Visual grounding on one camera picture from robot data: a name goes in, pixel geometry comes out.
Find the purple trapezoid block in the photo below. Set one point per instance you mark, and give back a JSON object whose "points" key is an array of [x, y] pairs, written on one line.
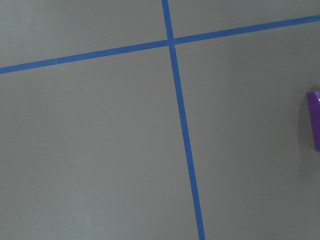
{"points": [[313, 101]]}

